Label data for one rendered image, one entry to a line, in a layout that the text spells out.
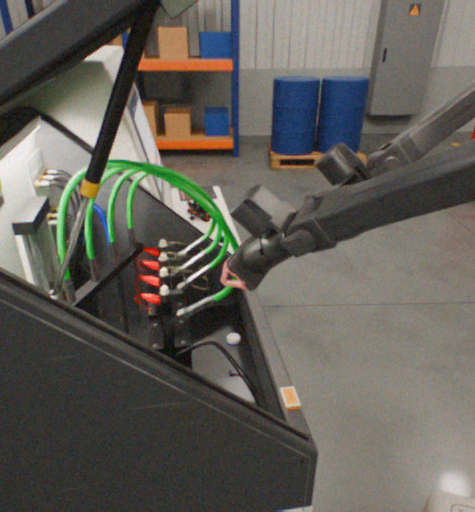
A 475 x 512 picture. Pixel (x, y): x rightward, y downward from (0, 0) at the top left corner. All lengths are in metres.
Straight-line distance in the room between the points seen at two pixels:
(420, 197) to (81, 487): 0.68
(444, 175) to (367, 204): 0.10
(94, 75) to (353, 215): 0.80
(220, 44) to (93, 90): 4.95
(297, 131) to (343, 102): 0.63
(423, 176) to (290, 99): 5.08
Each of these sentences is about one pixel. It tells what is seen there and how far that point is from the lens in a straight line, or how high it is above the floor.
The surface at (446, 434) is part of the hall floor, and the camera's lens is 2.30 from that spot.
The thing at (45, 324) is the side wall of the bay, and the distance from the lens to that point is 0.60.
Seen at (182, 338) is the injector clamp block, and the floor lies 0.98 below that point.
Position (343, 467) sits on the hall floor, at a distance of 2.04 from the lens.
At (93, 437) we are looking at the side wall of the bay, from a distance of 0.74.
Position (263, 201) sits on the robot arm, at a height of 1.40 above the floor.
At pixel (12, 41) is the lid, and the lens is 0.47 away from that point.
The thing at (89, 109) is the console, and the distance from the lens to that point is 1.20.
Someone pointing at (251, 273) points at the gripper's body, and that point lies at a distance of 0.73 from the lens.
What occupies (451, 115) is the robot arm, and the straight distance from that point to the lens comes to 0.95.
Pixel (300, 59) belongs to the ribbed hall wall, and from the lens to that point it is 7.41.
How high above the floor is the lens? 1.63
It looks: 29 degrees down
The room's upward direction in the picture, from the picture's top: straight up
